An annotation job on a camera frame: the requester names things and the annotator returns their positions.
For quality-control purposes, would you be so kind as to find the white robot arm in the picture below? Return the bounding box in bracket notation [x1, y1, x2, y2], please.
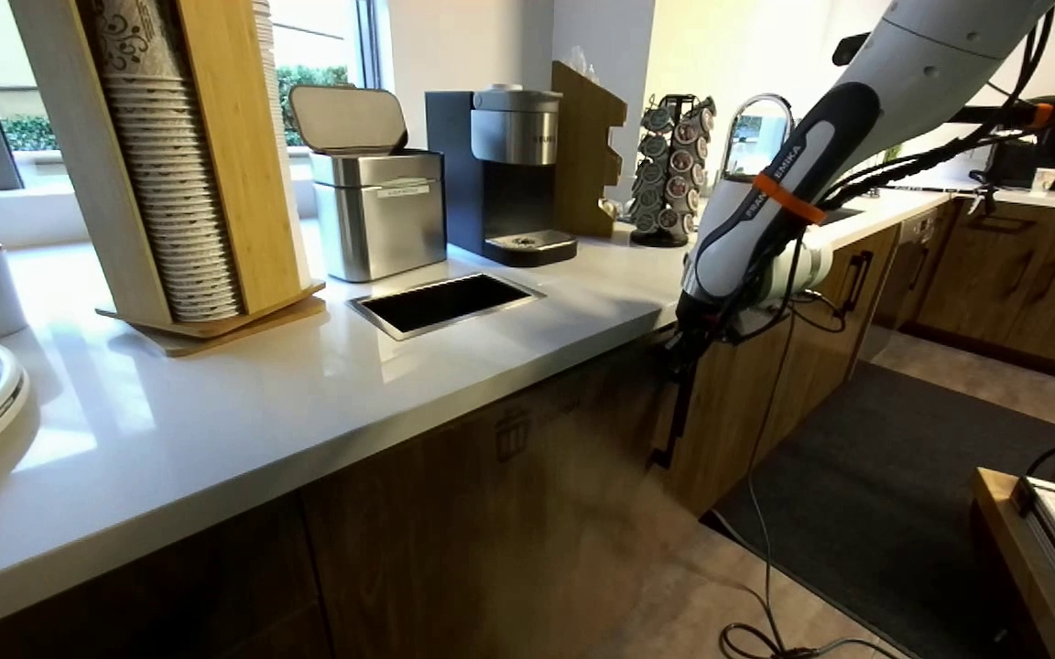
[666, 0, 1055, 375]

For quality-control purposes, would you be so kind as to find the black countertop trash opening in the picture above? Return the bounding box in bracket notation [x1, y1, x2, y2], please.
[353, 275, 533, 338]

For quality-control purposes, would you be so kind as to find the stainless steel bin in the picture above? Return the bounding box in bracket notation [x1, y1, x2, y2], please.
[291, 86, 447, 281]

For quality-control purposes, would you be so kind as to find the wooden box organizer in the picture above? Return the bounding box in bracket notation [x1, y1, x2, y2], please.
[553, 64, 628, 238]

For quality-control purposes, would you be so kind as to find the black coffee machine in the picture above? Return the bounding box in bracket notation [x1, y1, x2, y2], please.
[426, 87, 575, 266]

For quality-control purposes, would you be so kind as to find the coffee pod carousel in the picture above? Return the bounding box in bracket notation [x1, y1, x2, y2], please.
[628, 95, 716, 244]

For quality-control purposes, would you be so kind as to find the black floor mat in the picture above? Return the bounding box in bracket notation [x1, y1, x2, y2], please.
[712, 361, 1055, 659]

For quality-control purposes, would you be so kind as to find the wooden paper cup dispenser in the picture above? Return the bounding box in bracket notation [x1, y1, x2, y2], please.
[8, 0, 320, 339]

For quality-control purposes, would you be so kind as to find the wooden robot cart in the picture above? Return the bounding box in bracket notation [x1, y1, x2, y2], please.
[967, 447, 1055, 659]

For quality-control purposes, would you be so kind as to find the black power cable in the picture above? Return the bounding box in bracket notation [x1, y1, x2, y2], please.
[709, 486, 898, 659]

